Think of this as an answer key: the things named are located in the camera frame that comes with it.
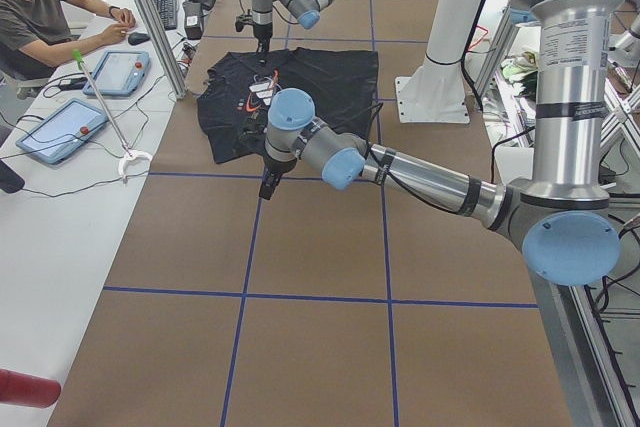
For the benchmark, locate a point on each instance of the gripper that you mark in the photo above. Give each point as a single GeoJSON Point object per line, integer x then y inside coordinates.
{"type": "Point", "coordinates": [262, 33]}
{"type": "Point", "coordinates": [278, 165]}

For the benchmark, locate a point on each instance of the black graphic t-shirt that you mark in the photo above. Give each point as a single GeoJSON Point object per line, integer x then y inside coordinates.
{"type": "Point", "coordinates": [337, 86]}

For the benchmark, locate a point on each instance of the black keyboard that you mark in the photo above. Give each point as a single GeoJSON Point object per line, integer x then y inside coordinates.
{"type": "Point", "coordinates": [167, 10]}

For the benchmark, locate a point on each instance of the black computer mouse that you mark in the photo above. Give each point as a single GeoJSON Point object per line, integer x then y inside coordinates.
{"type": "Point", "coordinates": [137, 38]}

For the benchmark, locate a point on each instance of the metal reacher grabber tool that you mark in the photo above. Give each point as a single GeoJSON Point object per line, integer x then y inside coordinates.
{"type": "Point", "coordinates": [130, 154]}

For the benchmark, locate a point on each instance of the far teach pendant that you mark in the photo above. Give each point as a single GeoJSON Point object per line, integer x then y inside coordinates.
{"type": "Point", "coordinates": [121, 73]}

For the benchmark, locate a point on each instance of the teach pendant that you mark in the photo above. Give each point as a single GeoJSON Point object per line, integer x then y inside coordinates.
{"type": "Point", "coordinates": [121, 73]}
{"type": "Point", "coordinates": [63, 132]}

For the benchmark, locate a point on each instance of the near teach pendant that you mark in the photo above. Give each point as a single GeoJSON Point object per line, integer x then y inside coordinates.
{"type": "Point", "coordinates": [63, 132]}

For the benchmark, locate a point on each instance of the seated person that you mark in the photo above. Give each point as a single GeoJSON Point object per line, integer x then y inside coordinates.
{"type": "Point", "coordinates": [36, 37]}

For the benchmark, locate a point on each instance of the red cylinder object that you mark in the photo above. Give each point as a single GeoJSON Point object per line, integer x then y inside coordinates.
{"type": "Point", "coordinates": [26, 390]}

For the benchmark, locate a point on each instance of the aluminium frame post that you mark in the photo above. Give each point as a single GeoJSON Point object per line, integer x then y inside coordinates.
{"type": "Point", "coordinates": [155, 29]}

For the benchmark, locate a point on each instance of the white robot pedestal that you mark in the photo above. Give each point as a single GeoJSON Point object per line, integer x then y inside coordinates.
{"type": "Point", "coordinates": [435, 92]}

